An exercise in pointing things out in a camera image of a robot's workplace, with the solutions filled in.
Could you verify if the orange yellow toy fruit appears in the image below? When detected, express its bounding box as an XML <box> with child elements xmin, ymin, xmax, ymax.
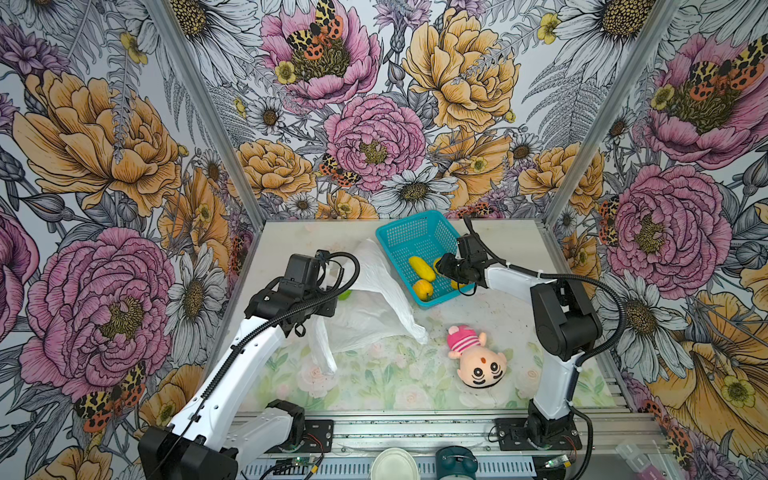
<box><xmin>412</xmin><ymin>279</ymin><xmax>434</xmax><ymax>302</ymax></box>

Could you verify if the dark green round container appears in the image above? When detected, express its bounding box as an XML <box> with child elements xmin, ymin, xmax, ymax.
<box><xmin>435</xmin><ymin>446</ymin><xmax>479</xmax><ymax>480</ymax></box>

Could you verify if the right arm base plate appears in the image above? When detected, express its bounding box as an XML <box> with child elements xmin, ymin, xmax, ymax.
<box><xmin>494</xmin><ymin>416</ymin><xmax>583</xmax><ymax>451</ymax></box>

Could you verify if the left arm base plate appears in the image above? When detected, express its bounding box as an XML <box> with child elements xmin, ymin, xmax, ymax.
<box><xmin>277</xmin><ymin>419</ymin><xmax>335</xmax><ymax>454</ymax></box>

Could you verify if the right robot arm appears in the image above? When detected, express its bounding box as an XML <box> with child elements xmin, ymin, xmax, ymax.
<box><xmin>436</xmin><ymin>218</ymin><xmax>628</xmax><ymax>449</ymax></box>

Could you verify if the pink plush doll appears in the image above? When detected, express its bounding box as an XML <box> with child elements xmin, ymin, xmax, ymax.
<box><xmin>446</xmin><ymin>325</ymin><xmax>507</xmax><ymax>389</ymax></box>

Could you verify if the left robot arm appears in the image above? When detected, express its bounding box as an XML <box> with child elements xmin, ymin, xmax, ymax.
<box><xmin>138</xmin><ymin>250</ymin><xmax>361</xmax><ymax>479</ymax></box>

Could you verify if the white plastic bag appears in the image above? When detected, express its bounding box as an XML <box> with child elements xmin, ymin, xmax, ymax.
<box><xmin>307</xmin><ymin>239</ymin><xmax>428</xmax><ymax>374</ymax></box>

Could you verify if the teal plastic basket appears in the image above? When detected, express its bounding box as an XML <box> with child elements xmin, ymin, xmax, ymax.
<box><xmin>376</xmin><ymin>210</ymin><xmax>475</xmax><ymax>309</ymax></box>

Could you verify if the small yellow toy banana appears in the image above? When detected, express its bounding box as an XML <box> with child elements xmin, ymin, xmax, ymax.
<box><xmin>408</xmin><ymin>256</ymin><xmax>436</xmax><ymax>282</ymax></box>

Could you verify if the white round lid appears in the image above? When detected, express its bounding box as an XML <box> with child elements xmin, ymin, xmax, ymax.
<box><xmin>370</xmin><ymin>447</ymin><xmax>421</xmax><ymax>480</ymax></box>

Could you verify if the clear plastic box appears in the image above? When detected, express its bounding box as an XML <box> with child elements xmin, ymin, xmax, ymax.
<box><xmin>616</xmin><ymin>442</ymin><xmax>666</xmax><ymax>480</ymax></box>

